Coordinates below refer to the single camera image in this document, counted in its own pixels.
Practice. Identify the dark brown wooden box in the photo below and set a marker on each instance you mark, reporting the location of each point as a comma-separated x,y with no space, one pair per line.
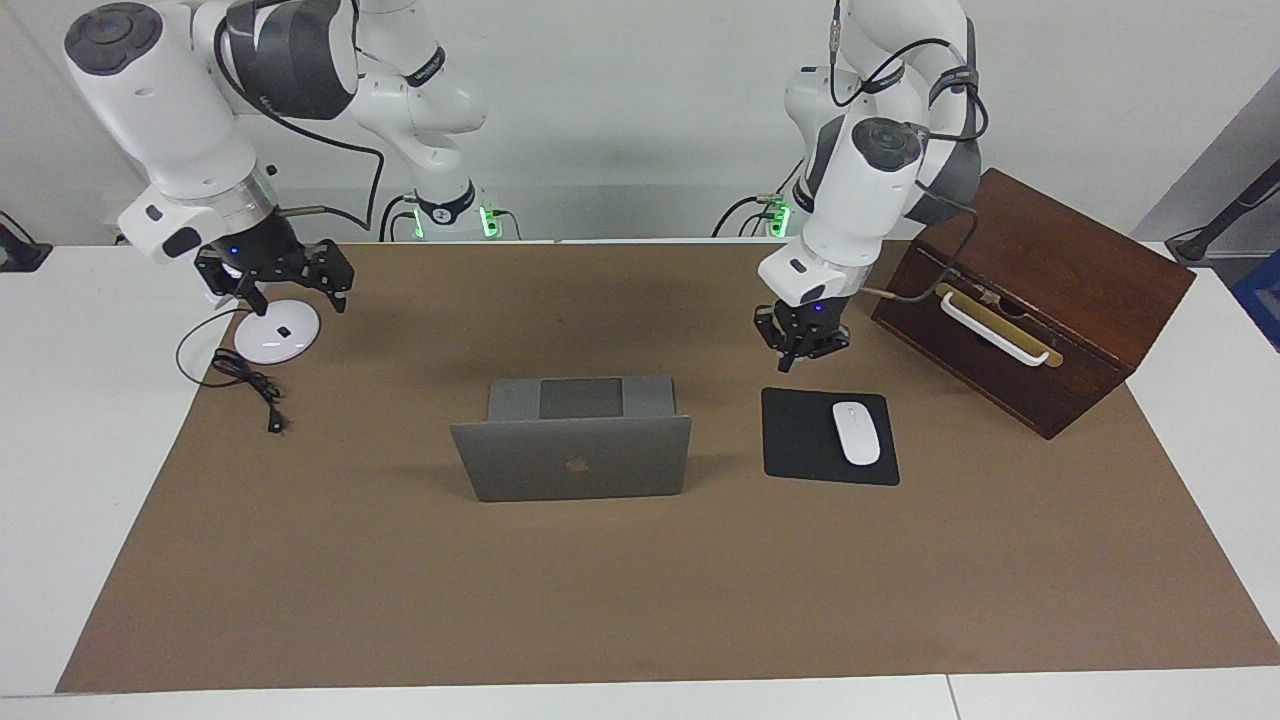
1080,280

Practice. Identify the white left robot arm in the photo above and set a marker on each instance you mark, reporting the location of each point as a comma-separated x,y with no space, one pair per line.
860,190

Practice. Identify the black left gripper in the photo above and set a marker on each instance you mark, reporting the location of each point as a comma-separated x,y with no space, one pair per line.
800,322

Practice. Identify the silver Apple laptop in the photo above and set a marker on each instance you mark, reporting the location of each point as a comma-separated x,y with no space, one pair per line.
520,465

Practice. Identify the black floor stand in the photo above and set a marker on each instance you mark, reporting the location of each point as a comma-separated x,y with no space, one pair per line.
1195,245

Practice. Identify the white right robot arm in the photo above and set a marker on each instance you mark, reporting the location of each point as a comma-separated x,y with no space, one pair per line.
160,100

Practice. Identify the brown table mat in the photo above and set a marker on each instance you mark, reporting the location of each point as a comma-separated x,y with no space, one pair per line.
640,600

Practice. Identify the white computer mouse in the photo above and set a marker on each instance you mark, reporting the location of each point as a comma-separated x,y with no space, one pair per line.
856,433

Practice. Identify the blue crate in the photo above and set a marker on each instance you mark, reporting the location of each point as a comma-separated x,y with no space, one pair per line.
1262,300

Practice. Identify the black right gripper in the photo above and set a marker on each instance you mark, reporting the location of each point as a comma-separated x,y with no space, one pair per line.
260,255

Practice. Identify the black clamp mount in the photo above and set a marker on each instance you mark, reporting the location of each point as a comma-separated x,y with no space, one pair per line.
20,258

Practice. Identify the white desk lamp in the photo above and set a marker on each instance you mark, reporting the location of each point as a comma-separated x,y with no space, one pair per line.
280,345

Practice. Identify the black mouse pad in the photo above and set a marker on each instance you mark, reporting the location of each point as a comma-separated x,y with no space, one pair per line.
800,440

